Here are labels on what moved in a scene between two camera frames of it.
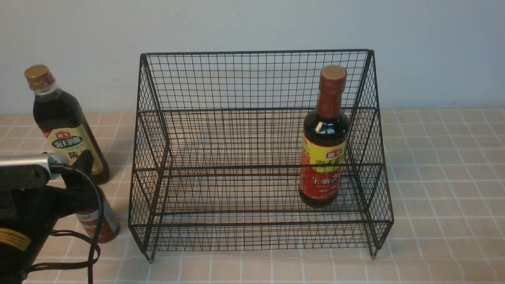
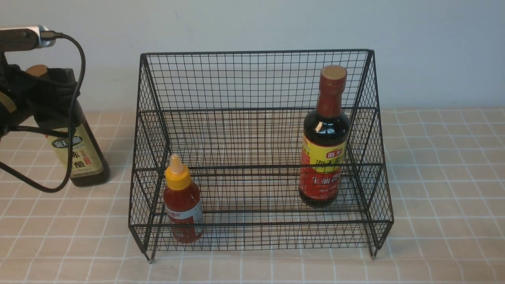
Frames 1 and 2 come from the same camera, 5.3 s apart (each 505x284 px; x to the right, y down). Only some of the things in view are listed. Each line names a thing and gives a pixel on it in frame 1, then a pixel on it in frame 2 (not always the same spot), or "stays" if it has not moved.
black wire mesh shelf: [216, 164] stays
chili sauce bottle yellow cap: [109, 227] -> [182, 204]
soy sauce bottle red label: [325, 141] stays
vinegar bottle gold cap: [59, 123] stays
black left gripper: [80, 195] -> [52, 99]
